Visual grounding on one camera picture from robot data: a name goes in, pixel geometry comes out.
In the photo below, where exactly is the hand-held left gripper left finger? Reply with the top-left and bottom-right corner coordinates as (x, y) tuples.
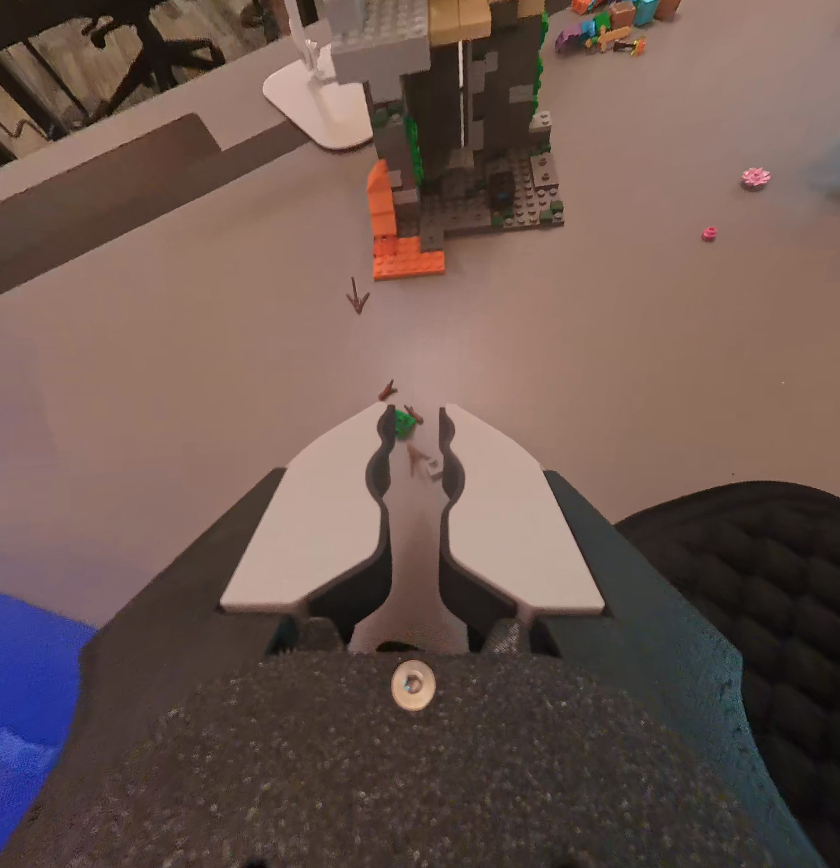
(220, 402), (394, 645)

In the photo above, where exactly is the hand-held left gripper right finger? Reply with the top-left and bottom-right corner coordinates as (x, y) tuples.
(439, 403), (605, 648)

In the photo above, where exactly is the blue plastic storage bin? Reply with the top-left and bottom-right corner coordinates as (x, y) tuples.
(0, 586), (99, 849)

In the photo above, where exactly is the toy brick castle model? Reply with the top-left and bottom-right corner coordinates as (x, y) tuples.
(330, 0), (566, 282)

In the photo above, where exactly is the black wrist rest cushion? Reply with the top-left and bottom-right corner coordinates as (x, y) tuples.
(615, 480), (840, 868)

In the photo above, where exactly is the wooden white book stand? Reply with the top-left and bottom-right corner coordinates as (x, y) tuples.
(263, 0), (377, 151)

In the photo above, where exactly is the pile of colourful loose bricks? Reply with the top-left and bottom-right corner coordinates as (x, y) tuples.
(554, 0), (682, 57)

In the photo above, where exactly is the black office chair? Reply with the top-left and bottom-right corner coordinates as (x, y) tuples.
(81, 0), (227, 103)

